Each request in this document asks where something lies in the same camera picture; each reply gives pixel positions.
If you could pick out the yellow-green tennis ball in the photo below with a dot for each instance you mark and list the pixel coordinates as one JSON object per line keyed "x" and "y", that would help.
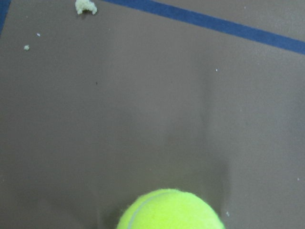
{"x": 169, "y": 209}

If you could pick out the white foam crumb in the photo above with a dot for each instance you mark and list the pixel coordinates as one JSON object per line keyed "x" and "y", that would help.
{"x": 85, "y": 5}

